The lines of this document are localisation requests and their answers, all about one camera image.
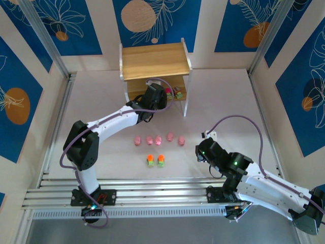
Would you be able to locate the pink-topped green toy car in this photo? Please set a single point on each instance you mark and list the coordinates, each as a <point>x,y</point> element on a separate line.
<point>168,92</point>

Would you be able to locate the pink plastic toy pig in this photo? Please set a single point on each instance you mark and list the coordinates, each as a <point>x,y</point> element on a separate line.
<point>181,140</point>
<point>149,140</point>
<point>170,137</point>
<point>137,140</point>
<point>158,140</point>

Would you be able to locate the grey-topped green toy car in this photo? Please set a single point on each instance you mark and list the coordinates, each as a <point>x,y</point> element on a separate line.
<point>177,93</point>

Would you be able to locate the orange-topped green toy car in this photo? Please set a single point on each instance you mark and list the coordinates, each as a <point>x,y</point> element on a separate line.
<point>150,162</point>
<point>160,161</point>

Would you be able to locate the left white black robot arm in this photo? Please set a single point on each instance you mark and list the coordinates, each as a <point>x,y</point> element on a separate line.
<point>111,124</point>

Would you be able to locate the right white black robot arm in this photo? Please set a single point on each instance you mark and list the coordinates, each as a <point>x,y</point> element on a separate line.
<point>266,195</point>

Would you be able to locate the right arm base electronics board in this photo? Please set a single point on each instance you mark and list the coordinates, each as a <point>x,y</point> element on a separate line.
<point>236,212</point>

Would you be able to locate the left arm base electronics board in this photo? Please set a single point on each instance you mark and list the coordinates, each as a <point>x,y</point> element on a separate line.
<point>91,208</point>

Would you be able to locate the wooden shelf with white legs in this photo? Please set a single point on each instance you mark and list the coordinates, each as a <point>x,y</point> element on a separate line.
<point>152,61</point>

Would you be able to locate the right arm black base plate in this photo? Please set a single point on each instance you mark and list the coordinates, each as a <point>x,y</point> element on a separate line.
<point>214,195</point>

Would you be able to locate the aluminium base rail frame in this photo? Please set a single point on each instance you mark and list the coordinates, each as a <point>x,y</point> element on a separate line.
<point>162,195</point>

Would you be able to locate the right aluminium side rail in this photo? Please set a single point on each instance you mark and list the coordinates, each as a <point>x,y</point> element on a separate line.
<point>266,127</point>

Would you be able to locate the aluminium side rail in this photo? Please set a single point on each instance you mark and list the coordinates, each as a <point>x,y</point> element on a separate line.
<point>57,127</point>
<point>266,127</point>

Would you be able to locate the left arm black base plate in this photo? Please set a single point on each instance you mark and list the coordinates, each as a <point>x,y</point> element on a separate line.
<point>110,197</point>

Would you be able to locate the left aluminium side rail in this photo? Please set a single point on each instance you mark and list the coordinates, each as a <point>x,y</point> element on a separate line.
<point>57,127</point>

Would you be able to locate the left aluminium upright post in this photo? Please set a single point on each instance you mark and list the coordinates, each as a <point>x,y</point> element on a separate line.
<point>43,35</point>

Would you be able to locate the aluminium upright post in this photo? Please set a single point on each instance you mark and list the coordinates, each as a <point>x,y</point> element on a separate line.
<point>269,35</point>
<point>43,35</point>

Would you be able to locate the right aluminium upright post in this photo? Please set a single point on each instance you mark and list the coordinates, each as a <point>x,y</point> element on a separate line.
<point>269,35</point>

